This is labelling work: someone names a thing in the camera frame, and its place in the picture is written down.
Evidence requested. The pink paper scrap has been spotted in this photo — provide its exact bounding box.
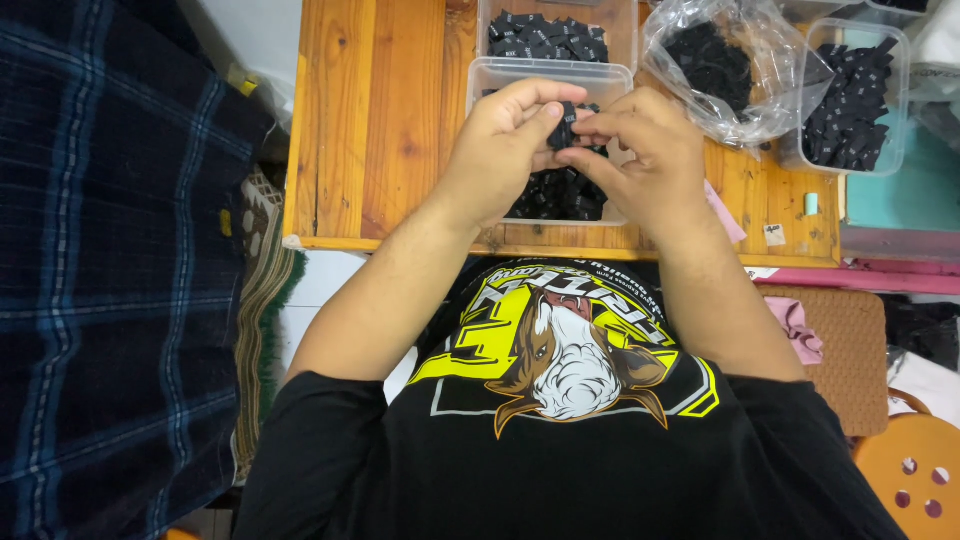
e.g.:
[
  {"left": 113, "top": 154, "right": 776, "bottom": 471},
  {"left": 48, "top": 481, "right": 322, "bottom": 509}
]
[{"left": 703, "top": 179, "right": 749, "bottom": 246}]

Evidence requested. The pink cloth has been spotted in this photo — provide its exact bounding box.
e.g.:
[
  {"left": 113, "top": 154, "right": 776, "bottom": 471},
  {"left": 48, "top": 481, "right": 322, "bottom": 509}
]
[{"left": 763, "top": 295, "right": 825, "bottom": 367}]

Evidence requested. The teal box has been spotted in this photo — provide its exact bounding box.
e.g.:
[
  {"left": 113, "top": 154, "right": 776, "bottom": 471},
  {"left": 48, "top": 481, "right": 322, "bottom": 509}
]
[{"left": 840, "top": 28, "right": 960, "bottom": 235}]

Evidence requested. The pile of black fabric labels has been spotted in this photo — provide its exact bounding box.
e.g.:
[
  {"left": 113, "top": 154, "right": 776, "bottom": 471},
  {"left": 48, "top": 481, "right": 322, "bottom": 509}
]
[
  {"left": 663, "top": 21, "right": 754, "bottom": 123},
  {"left": 482, "top": 87, "right": 610, "bottom": 223},
  {"left": 487, "top": 10, "right": 611, "bottom": 64},
  {"left": 800, "top": 36, "right": 900, "bottom": 173}
]

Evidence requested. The black printed t-shirt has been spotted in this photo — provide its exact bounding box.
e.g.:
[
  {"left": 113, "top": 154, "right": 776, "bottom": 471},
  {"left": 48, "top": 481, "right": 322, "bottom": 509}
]
[{"left": 231, "top": 257, "right": 910, "bottom": 540}]

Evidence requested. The clear plastic container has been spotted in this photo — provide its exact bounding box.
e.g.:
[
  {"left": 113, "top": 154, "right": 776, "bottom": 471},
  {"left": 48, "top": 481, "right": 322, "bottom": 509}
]
[
  {"left": 476, "top": 0, "right": 640, "bottom": 76},
  {"left": 772, "top": 0, "right": 933, "bottom": 28},
  {"left": 774, "top": 17, "right": 912, "bottom": 179},
  {"left": 465, "top": 57, "right": 636, "bottom": 228}
]

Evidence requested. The yellow object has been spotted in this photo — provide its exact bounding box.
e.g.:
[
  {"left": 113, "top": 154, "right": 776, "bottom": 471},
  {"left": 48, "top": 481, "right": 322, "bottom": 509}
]
[{"left": 226, "top": 66, "right": 261, "bottom": 99}]

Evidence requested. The patterned rug with green fringe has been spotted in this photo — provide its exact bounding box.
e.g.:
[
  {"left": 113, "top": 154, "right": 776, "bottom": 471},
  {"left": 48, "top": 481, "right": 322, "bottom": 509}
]
[{"left": 231, "top": 165, "right": 309, "bottom": 485}]

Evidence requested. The pink board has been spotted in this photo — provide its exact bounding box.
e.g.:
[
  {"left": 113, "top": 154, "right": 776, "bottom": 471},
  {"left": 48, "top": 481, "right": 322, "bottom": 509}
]
[{"left": 746, "top": 257, "right": 960, "bottom": 297}]

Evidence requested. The black plastic bag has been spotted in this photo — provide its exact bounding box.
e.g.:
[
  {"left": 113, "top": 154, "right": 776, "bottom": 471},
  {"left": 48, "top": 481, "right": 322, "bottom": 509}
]
[{"left": 879, "top": 294, "right": 960, "bottom": 374}]

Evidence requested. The orange plastic stool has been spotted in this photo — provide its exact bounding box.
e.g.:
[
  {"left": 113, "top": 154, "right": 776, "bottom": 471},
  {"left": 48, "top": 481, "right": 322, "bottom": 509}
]
[{"left": 849, "top": 387, "right": 960, "bottom": 540}]

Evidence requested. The clear plastic bag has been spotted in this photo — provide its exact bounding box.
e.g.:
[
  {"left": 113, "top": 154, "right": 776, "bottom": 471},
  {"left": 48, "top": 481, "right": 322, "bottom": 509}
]
[{"left": 640, "top": 0, "right": 836, "bottom": 150}]

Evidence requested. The small black label bundle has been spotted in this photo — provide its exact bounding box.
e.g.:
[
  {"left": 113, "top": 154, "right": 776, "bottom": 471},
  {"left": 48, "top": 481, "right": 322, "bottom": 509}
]
[{"left": 546, "top": 100, "right": 603, "bottom": 152}]

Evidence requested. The person's right hand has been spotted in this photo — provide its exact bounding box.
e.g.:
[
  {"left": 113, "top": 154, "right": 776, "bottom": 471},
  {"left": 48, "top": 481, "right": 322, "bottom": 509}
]
[{"left": 554, "top": 86, "right": 720, "bottom": 240}]

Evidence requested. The person's left hand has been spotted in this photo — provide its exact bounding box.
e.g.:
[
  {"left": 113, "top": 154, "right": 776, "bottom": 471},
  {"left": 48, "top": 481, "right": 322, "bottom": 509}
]
[{"left": 442, "top": 78, "right": 591, "bottom": 231}]

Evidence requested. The dark blue plaid cloth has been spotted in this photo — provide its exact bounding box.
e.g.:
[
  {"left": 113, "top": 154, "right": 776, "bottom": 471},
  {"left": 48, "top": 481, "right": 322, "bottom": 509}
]
[{"left": 0, "top": 0, "right": 277, "bottom": 540}]

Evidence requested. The white plastic bag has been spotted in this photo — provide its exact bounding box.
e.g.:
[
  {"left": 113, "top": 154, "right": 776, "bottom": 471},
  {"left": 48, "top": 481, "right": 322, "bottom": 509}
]
[{"left": 906, "top": 0, "right": 960, "bottom": 105}]

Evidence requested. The brown woven mat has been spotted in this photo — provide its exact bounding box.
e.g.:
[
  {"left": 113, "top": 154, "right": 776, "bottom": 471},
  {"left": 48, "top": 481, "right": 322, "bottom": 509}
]
[{"left": 756, "top": 283, "right": 891, "bottom": 439}]

